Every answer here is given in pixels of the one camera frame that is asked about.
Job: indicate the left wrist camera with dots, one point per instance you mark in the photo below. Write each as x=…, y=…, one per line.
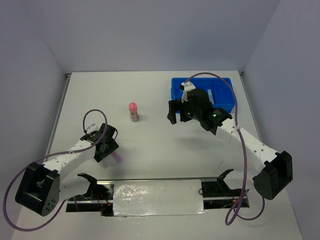
x=91, y=129

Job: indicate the pink lid clip jar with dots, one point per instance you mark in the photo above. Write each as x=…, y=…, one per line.
x=133, y=110

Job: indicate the light blue eraser stick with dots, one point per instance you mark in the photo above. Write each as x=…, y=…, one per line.
x=210, y=96

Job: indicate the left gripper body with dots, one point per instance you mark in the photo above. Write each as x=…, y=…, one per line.
x=112, y=145

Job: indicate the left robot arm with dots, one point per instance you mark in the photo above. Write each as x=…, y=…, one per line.
x=44, y=185

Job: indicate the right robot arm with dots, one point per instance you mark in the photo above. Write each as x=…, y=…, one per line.
x=273, y=169

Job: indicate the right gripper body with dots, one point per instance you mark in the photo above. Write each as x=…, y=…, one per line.
x=187, y=113

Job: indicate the blue plastic compartment tray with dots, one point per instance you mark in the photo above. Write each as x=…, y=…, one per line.
x=223, y=97

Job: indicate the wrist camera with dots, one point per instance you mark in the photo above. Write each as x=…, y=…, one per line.
x=91, y=129
x=186, y=87

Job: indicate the pink purple highlighter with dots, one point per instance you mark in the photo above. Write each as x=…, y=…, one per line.
x=117, y=157

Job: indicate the silver foil tape sheet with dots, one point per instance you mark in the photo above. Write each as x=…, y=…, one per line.
x=157, y=198

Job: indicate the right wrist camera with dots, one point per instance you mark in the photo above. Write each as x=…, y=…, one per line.
x=186, y=87

